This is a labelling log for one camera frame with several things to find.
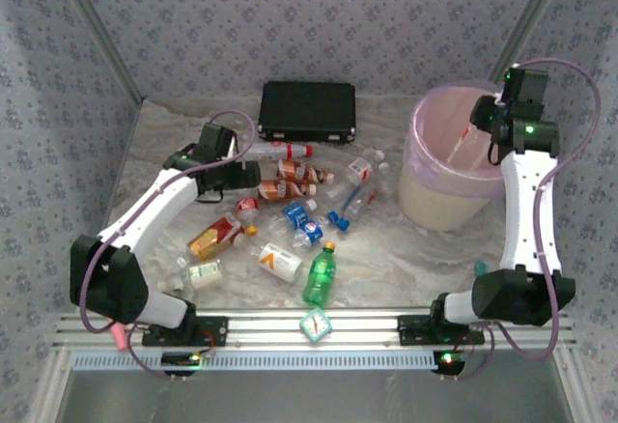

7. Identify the small clear bottle white cap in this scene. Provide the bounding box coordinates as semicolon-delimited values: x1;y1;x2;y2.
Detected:
371;161;395;202

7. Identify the translucent pink bin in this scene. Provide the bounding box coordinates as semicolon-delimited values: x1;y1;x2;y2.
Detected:
398;82;514;233

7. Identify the pepsi bottle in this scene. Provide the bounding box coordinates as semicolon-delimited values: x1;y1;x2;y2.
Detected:
292;219;325;252

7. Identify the slotted cable duct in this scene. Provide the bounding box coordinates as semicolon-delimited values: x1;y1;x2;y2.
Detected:
70;350;438;372

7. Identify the aluminium mounting rail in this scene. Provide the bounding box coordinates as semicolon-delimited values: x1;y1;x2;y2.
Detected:
51;307;578;351

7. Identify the teal square clock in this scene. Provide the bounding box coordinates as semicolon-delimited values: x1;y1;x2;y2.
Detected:
298;306;334;345

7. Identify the blue label water bottle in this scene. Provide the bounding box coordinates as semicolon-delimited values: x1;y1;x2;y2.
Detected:
267;199;319;239

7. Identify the clear bottle with green label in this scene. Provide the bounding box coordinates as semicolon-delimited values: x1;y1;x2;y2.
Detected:
157;257;225;295

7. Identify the controller board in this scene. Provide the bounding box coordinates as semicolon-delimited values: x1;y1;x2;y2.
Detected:
160;351;217;379
431;349;468;380

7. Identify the small bottle with red label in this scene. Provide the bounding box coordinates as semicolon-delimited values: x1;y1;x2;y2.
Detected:
235;197;262;227

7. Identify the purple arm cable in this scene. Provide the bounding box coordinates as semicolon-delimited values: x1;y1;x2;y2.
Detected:
458;57;603;380
78;110;257;380

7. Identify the left controller board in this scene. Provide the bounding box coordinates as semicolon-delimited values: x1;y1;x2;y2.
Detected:
160;351;217;379

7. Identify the orange juice bottle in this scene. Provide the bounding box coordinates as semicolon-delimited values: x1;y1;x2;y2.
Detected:
186;213;260;263

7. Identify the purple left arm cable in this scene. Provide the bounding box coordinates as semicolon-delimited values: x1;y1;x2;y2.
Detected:
78;110;257;380

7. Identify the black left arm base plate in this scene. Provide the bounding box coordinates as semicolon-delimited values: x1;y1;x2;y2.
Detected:
141;315;229;348

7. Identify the black hard case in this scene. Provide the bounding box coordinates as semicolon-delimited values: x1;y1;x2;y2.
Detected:
257;80;359;145

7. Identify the green soda bottle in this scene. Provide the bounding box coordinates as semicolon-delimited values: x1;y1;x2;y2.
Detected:
301;240;338;308

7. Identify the clear bottle with blue cap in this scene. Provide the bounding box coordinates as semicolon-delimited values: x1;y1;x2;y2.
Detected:
326;179;368;225
336;185;380;232

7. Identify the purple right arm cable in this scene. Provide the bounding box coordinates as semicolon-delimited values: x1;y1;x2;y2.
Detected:
458;57;603;380

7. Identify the metal frame post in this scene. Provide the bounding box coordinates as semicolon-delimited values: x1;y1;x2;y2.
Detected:
47;0;146;105
486;0;576;87

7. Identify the right controller board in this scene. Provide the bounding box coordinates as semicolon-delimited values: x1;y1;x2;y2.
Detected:
431;349;468;380

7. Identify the brown label drink bottle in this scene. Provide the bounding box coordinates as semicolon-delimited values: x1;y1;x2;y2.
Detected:
276;158;336;185
257;179;319;202

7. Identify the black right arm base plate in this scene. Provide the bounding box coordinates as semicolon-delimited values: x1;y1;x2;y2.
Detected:
397;315;486;347

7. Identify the white bottle with red bands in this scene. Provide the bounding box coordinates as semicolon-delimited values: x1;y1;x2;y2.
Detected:
242;141;315;161

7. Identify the white bottle orange V mark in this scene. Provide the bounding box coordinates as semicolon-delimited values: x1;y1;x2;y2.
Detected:
257;242;305;284

